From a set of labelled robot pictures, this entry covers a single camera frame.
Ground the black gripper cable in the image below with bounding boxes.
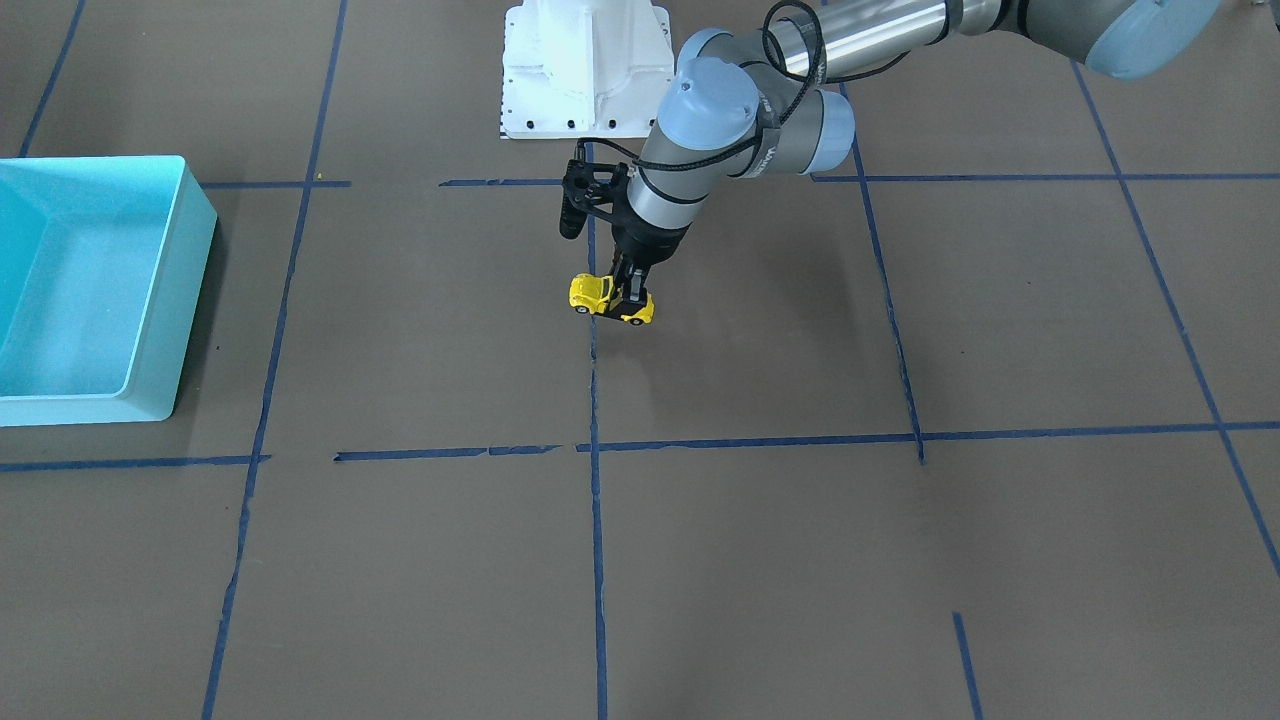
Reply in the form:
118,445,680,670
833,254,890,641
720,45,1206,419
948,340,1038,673
575,0,913,170

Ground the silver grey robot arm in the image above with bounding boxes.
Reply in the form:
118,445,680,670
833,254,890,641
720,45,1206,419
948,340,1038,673
559,1,1219,325

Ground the turquoise plastic bin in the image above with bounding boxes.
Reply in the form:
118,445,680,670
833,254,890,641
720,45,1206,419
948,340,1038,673
1,155,218,427

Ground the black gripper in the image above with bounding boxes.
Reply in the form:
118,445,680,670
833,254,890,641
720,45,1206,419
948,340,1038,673
611,222,689,309

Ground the yellow beetle toy car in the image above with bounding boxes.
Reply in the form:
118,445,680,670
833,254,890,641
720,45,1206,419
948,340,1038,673
568,273,655,325

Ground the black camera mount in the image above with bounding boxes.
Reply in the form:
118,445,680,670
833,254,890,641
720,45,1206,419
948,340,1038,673
558,158,634,240

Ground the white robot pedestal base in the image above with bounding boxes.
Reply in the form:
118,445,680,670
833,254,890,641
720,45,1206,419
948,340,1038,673
499,1,675,140

